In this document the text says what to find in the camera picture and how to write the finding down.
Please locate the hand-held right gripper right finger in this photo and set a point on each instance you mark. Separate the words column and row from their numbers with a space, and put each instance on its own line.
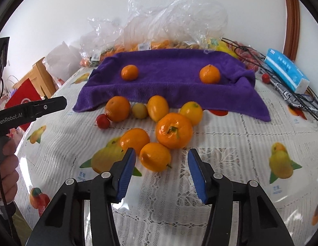
column 197, row 176

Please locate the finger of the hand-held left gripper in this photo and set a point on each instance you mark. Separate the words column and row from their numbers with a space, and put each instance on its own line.
column 50, row 105

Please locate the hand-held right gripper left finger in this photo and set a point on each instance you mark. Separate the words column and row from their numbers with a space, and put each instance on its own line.
column 126, row 174

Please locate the oval orange citrus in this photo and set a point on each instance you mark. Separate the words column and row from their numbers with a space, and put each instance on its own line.
column 155, row 156

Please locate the medium orange mandarin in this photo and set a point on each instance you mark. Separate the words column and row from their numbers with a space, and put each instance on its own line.
column 134, row 141

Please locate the large mandarin with stem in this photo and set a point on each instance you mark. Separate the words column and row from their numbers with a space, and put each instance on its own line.
column 174, row 130

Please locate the small red fruit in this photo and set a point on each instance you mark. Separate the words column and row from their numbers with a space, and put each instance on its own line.
column 102, row 121

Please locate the oval yellow-orange citrus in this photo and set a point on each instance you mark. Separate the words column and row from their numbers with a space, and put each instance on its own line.
column 158, row 107
column 191, row 112

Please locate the small yellow-green plum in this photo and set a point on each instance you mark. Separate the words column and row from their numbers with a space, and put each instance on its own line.
column 139, row 110

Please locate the smooth round orange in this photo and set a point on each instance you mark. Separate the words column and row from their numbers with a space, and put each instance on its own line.
column 118, row 108

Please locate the bumpy round mandarin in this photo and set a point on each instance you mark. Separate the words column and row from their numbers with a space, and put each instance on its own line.
column 209, row 74

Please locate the person's left hand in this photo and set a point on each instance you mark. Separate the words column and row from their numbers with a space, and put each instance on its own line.
column 9, row 171

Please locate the wooden chair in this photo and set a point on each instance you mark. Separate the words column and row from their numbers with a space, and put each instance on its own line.
column 42, row 75

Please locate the white plastic bag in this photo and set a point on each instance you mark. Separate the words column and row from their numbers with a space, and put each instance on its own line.
column 62, row 59

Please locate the fruit print lace tablecloth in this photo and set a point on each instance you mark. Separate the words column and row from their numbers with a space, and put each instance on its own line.
column 251, row 146

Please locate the clear bag of mandarins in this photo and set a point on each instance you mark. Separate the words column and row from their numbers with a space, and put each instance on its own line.
column 97, row 48

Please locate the small round mandarin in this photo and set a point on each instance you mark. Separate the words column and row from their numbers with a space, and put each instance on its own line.
column 129, row 72

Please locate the purple towel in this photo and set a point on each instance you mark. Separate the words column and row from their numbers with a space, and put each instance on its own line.
column 169, row 66

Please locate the small red tomato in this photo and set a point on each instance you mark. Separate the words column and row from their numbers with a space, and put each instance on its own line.
column 265, row 78

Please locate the clear bag of kumquats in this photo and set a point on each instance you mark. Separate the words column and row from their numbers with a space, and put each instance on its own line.
column 146, row 30

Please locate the bag of red fruit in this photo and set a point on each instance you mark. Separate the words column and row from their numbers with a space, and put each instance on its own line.
column 247, row 56

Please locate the bag of yellow fruit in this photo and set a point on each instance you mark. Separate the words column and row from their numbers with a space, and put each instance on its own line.
column 221, row 46

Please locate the blue tissue pack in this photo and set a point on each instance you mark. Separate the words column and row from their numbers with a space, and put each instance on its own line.
column 284, row 69

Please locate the clear bag of brown berries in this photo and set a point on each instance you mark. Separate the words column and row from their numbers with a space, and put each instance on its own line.
column 197, row 23

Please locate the wooden door frame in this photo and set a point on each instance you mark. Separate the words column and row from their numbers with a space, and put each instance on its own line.
column 291, row 23

